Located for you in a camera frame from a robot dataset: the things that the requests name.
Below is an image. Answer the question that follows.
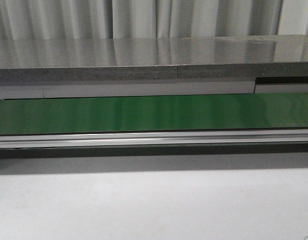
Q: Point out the grey panel under countertop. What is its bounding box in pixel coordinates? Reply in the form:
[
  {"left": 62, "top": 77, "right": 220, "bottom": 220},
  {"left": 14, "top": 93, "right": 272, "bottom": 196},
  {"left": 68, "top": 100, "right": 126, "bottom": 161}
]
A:
[{"left": 0, "top": 76, "right": 308, "bottom": 100}]

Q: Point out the green conveyor belt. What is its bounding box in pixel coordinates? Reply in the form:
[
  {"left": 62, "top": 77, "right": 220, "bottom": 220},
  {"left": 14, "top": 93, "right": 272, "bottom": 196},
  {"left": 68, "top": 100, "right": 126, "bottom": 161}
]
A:
[{"left": 0, "top": 93, "right": 308, "bottom": 135}]

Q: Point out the grey stone countertop slab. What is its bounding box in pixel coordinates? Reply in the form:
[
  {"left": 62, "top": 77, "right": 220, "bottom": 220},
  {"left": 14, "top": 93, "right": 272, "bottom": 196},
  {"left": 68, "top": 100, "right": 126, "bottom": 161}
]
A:
[{"left": 0, "top": 35, "right": 308, "bottom": 86}]

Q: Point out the white pleated curtain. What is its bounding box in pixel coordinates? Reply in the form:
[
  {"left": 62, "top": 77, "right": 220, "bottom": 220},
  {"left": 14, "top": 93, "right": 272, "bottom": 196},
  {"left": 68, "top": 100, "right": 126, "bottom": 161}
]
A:
[{"left": 0, "top": 0, "right": 308, "bottom": 40}]

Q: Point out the aluminium conveyor side rail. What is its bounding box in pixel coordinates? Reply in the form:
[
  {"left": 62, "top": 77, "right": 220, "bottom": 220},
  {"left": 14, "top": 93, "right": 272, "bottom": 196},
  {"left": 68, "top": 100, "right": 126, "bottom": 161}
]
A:
[{"left": 0, "top": 128, "right": 308, "bottom": 149}]

